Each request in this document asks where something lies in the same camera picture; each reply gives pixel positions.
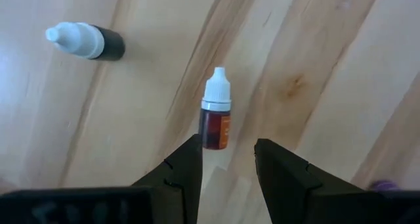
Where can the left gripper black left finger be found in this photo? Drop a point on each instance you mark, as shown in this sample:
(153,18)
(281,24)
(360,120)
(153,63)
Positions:
(183,171)

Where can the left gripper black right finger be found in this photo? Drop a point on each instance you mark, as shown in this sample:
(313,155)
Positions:
(282,178)

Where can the small red label dropper bottle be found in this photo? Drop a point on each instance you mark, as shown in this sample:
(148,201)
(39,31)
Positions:
(216,125)

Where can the small dark dropper bottle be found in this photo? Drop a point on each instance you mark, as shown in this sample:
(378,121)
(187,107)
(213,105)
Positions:
(78,40)

